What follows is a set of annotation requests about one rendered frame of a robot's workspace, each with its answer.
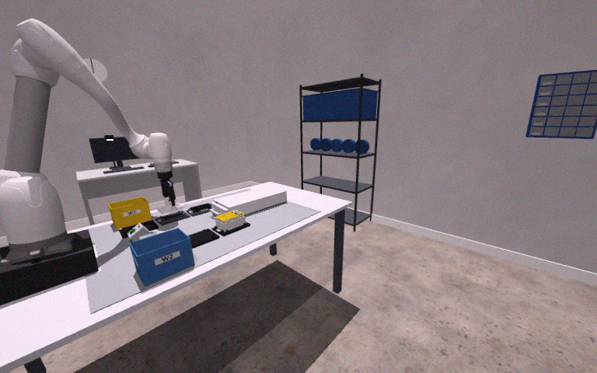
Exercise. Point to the grey bench mat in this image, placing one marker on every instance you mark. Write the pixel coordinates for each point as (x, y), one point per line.
(118, 278)

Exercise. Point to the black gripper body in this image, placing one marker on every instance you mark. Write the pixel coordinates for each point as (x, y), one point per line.
(165, 177)

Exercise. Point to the blue bin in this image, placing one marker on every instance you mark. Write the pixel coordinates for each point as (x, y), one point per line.
(171, 252)

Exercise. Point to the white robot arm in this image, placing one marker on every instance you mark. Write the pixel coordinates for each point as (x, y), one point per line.
(31, 213)

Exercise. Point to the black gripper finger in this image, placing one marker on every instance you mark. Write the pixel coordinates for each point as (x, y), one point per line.
(171, 194)
(166, 197)

